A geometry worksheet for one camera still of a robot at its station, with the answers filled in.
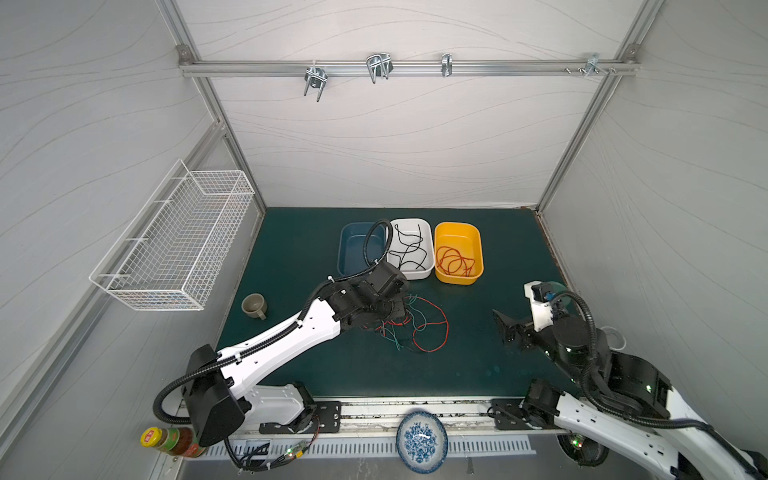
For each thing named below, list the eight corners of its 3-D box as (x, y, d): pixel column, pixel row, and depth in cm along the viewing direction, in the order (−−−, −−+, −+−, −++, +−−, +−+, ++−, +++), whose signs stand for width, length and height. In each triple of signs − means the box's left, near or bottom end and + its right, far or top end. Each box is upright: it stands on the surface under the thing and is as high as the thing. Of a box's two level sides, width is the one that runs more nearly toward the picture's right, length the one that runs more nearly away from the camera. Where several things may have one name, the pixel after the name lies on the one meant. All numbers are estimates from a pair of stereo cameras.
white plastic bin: (388, 282, 103) (388, 269, 97) (388, 233, 118) (388, 218, 112) (433, 282, 104) (436, 269, 97) (428, 233, 118) (430, 218, 112)
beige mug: (244, 321, 92) (237, 314, 88) (250, 301, 97) (244, 293, 93) (266, 321, 92) (260, 314, 88) (272, 301, 97) (267, 293, 93)
